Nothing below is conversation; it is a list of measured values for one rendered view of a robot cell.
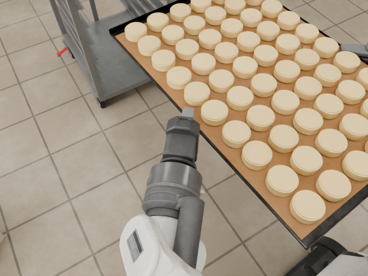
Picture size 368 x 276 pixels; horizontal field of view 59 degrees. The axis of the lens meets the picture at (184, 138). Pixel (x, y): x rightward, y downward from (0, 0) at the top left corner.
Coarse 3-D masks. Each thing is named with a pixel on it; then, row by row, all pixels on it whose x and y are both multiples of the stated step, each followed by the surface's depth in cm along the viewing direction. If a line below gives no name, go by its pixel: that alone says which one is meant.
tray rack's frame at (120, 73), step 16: (96, 16) 209; (112, 16) 214; (128, 16) 214; (64, 32) 203; (96, 32) 205; (96, 48) 197; (112, 48) 197; (80, 64) 189; (112, 64) 189; (128, 64) 189; (112, 80) 182; (128, 80) 182; (144, 80) 183; (96, 96) 179; (112, 96) 179
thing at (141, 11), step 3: (129, 0) 195; (132, 0) 195; (135, 0) 192; (132, 3) 194; (135, 3) 194; (138, 3) 190; (135, 6) 192; (138, 6) 192; (141, 6) 188; (138, 9) 190; (141, 9) 190; (144, 9) 186; (138, 12) 189; (141, 12) 189; (144, 12) 187
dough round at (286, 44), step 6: (282, 36) 71; (288, 36) 71; (294, 36) 71; (276, 42) 71; (282, 42) 70; (288, 42) 70; (294, 42) 70; (276, 48) 71; (282, 48) 70; (288, 48) 69; (294, 48) 69; (288, 54) 70
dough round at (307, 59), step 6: (300, 54) 68; (306, 54) 68; (312, 54) 68; (294, 60) 68; (300, 60) 67; (306, 60) 67; (312, 60) 67; (318, 60) 67; (300, 66) 67; (306, 66) 67; (312, 66) 67
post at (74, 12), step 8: (72, 0) 127; (72, 8) 130; (72, 16) 132; (80, 24) 137; (80, 32) 140; (80, 40) 142; (88, 48) 147; (88, 56) 151; (88, 64) 154; (96, 72) 160; (96, 80) 164; (96, 88) 168; (104, 96) 175
